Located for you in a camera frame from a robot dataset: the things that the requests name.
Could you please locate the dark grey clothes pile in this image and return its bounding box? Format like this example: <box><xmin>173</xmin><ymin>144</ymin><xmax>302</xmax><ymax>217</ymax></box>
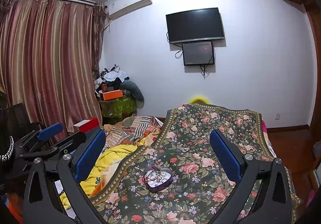
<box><xmin>107</xmin><ymin>78</ymin><xmax>145</xmax><ymax>109</ymax></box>

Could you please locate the green patterned box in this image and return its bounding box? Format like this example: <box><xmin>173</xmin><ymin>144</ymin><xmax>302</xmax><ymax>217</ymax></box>
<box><xmin>99</xmin><ymin>96</ymin><xmax>137</xmax><ymax>118</ymax></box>

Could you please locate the red white box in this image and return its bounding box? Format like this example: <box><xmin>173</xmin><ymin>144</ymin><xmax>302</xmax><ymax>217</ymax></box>
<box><xmin>73</xmin><ymin>117</ymin><xmax>100</xmax><ymax>133</ymax></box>

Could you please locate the yellow blanket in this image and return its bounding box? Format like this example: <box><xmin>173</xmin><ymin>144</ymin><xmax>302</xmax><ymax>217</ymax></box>
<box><xmin>59</xmin><ymin>143</ymin><xmax>139</xmax><ymax>211</ymax></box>

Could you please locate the pink striped curtain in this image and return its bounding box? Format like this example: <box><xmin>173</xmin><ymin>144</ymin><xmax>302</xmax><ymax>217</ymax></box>
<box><xmin>1</xmin><ymin>0</ymin><xmax>107</xmax><ymax>142</ymax></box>

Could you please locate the purple heart-shaped jewelry box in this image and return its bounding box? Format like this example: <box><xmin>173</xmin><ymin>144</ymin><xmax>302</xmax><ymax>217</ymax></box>
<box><xmin>143</xmin><ymin>165</ymin><xmax>174</xmax><ymax>193</ymax></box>

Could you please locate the small black wall monitor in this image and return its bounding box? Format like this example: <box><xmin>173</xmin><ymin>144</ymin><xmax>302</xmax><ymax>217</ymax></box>
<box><xmin>182</xmin><ymin>42</ymin><xmax>214</xmax><ymax>66</ymax></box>

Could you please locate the orange shoe box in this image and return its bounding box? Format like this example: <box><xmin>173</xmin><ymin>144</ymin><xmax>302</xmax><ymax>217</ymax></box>
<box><xmin>101</xmin><ymin>90</ymin><xmax>124</xmax><ymax>101</ymax></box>

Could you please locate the red gold braided bracelet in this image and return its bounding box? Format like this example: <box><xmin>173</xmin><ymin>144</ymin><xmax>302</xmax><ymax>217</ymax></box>
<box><xmin>141</xmin><ymin>167</ymin><xmax>161</xmax><ymax>184</ymax></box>

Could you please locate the yellow round object behind bed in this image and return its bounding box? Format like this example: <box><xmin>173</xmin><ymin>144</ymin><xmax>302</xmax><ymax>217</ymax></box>
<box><xmin>188</xmin><ymin>96</ymin><xmax>211</xmax><ymax>104</ymax></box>

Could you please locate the black wall television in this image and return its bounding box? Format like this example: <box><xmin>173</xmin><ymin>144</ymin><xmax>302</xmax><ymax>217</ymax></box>
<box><xmin>166</xmin><ymin>7</ymin><xmax>225</xmax><ymax>44</ymax></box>

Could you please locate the striped patchwork quilt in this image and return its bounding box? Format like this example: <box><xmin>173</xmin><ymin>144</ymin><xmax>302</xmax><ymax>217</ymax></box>
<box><xmin>103</xmin><ymin>115</ymin><xmax>163</xmax><ymax>149</ymax></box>

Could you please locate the white air conditioner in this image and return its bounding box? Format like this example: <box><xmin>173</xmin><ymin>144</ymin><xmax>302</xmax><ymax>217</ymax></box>
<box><xmin>105</xmin><ymin>0</ymin><xmax>152</xmax><ymax>21</ymax></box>

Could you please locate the dark floral bedspread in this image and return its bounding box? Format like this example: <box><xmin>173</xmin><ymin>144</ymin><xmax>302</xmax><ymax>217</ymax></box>
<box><xmin>91</xmin><ymin>104</ymin><xmax>300</xmax><ymax>223</ymax></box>

